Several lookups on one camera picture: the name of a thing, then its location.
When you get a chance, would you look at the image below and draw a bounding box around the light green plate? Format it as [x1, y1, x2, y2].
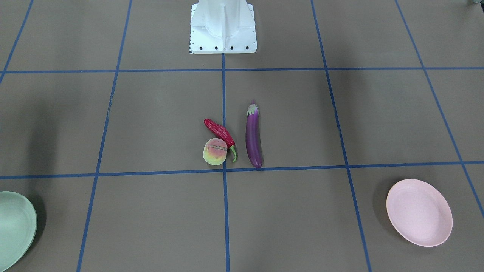
[0, 191, 37, 272]

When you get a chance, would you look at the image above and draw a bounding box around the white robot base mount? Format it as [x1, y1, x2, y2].
[189, 0, 258, 54]

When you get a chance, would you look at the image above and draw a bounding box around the toy peach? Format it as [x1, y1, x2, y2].
[203, 138, 228, 165]

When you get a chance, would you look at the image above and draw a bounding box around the purple toy eggplant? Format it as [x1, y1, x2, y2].
[245, 100, 262, 168]

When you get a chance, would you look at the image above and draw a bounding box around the red toy chili pepper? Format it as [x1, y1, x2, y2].
[204, 119, 237, 162]

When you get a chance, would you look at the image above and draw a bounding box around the pink plate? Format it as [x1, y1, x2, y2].
[386, 179, 453, 247]

